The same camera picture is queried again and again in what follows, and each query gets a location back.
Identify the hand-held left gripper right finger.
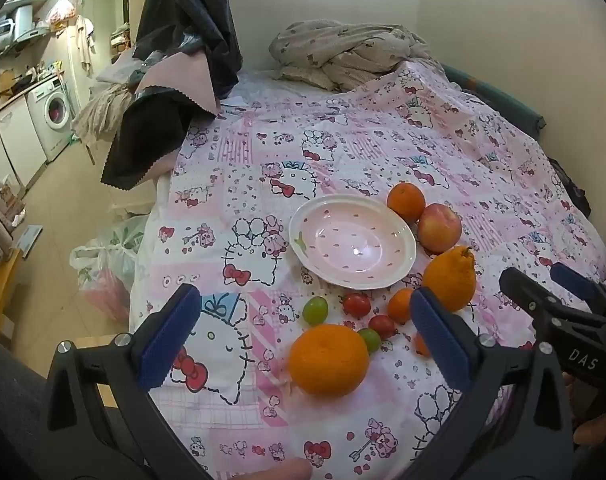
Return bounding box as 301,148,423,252
409,286,576,480

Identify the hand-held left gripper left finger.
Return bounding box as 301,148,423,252
40,282,218,480

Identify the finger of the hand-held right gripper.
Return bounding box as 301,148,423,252
499,267,574,322
549,261,606,313

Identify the knobbed dekopon orange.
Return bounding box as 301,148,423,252
422,245,478,313

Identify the red apple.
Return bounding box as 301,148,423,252
417,203,462,255

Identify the large round orange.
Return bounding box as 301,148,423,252
288,324,370,396

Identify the pink speckled plate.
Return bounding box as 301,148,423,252
289,194,417,291

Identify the medium round orange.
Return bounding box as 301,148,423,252
387,181,426,223

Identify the person's right hand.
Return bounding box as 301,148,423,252
563,372,606,443

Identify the red cherry tomato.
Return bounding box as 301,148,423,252
368,314,398,340
343,292,372,318

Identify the green cherry tomato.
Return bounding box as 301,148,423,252
303,296,330,324
358,328,382,353

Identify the dark cloth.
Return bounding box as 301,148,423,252
550,157,591,218

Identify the white plastic bag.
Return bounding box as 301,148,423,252
70,215,151,323

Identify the yellow wooden chair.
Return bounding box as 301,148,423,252
0,245,24,341

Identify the pink cartoon printed bedsheet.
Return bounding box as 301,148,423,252
130,57,606,480

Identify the pink and black cloth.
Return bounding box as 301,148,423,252
100,52,222,191

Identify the beige ruffled cloth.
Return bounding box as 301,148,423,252
73,82,138,151

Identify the white kitchen cabinet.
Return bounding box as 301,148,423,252
0,97,48,188

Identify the white washing machine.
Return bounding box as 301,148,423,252
27,77,76,161

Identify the crumpled beige printed blanket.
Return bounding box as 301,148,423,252
269,20,451,92

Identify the hanging pale towel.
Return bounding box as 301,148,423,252
73,15,96,78

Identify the black hanging jacket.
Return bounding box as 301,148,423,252
133,0,244,101

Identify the pink patterned bag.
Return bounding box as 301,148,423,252
45,0,81,28

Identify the range hood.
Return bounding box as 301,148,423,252
0,4,48,56

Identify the green bed frame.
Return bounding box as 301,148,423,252
440,62,546,133

